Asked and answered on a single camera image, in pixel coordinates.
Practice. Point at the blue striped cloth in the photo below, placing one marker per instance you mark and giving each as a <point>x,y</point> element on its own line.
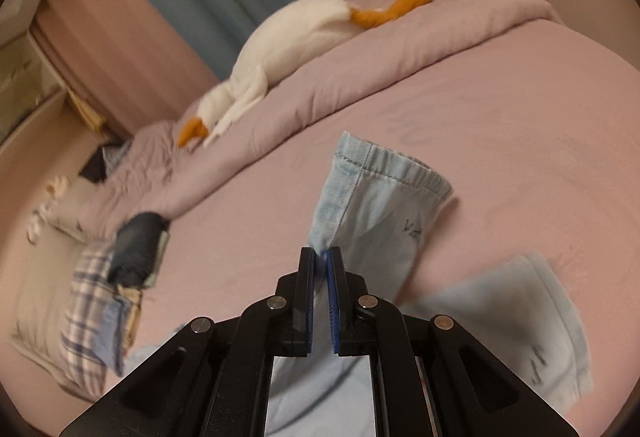
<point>112,332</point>

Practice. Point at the dark cloth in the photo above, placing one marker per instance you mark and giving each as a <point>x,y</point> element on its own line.
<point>95,164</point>

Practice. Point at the lilac quilt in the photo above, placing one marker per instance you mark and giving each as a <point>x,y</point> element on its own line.
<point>350,82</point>

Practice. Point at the dark blue folded garment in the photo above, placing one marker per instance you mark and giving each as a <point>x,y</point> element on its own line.
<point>135,242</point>

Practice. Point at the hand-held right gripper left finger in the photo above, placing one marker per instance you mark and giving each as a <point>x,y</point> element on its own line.
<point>311,297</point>

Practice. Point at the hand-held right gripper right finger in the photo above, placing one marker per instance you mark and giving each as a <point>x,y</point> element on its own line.
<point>331,302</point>

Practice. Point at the light blue denim pants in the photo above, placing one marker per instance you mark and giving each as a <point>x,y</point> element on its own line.
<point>380,217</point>

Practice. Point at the plaid shirt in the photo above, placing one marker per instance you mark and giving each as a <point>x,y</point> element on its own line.
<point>85,307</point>

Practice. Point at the pink bed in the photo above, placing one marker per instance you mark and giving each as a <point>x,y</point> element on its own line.
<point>500,142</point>

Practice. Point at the cream frilled pillow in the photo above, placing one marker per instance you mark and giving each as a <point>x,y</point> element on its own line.
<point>70,207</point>

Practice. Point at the beige folded garment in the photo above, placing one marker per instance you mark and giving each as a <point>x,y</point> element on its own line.
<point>132,317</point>

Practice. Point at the white goose plush toy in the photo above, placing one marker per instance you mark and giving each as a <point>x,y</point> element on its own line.
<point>280,47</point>

